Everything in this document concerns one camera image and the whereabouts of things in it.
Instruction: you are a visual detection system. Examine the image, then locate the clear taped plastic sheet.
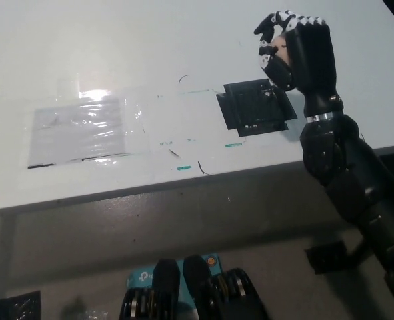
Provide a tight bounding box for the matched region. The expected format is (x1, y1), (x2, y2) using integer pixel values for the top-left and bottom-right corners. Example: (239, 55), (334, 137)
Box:
(26, 96), (151, 169)

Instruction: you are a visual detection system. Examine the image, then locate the black floor tape patch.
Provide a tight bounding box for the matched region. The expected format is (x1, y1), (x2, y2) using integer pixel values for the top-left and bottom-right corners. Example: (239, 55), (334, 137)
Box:
(304, 240), (349, 275)
(0, 290), (41, 320)

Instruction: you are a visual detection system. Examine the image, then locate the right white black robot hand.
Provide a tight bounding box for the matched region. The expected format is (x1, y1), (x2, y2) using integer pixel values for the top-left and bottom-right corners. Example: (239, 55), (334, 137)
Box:
(253, 11), (346, 122)

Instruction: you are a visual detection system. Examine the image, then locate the pink dumpling toy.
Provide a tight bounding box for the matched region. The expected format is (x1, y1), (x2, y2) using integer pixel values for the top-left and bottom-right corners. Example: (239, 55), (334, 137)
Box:
(271, 32), (291, 63)

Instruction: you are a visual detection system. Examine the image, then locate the black square mask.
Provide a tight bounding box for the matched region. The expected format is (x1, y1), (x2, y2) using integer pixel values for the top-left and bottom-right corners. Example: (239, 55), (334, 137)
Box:
(215, 78), (298, 138)

